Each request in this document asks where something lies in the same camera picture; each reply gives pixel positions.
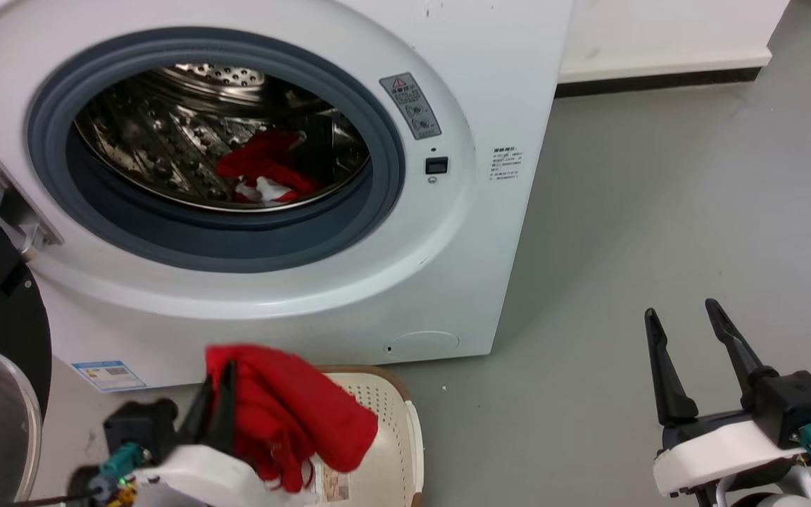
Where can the white front-load washing machine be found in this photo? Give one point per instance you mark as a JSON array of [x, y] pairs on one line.
[[448, 70]]

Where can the white plastic laundry basket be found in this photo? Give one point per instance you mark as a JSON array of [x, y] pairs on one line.
[[384, 436]]

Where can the red cloth garment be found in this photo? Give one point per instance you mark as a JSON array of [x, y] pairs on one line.
[[293, 408]]

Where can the grey warning label sticker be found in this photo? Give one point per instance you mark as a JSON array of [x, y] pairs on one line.
[[411, 105]]

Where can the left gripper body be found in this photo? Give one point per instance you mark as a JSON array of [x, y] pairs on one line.
[[180, 475]]

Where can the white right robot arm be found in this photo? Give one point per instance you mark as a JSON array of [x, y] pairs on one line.
[[775, 496]]

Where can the red and white garment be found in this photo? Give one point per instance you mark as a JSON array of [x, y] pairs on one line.
[[265, 165]]

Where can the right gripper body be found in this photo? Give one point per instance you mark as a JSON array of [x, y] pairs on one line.
[[750, 433]]

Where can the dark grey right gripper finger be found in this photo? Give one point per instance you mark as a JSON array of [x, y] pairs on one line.
[[736, 345], [666, 373]]

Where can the blue energy label sticker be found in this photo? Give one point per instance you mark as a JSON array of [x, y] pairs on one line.
[[108, 375]]

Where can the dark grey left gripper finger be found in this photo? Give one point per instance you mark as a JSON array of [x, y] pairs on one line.
[[224, 412], [198, 415]]

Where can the silver door hinge bracket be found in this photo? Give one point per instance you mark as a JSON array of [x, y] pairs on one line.
[[8, 204]]

